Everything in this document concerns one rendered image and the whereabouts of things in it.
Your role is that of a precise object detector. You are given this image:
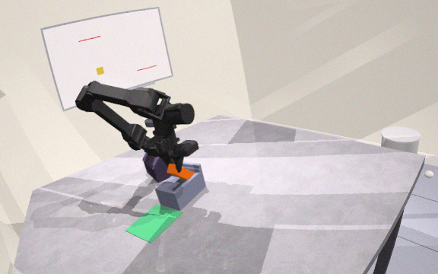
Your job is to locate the orange l-shaped part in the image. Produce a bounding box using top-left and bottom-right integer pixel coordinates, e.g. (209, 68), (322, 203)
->
(167, 164), (194, 181)

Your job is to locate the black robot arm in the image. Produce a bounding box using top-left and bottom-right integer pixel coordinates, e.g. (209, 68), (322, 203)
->
(75, 81), (195, 157)

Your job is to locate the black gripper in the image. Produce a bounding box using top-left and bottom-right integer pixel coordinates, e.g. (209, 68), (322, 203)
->
(152, 124), (198, 173)

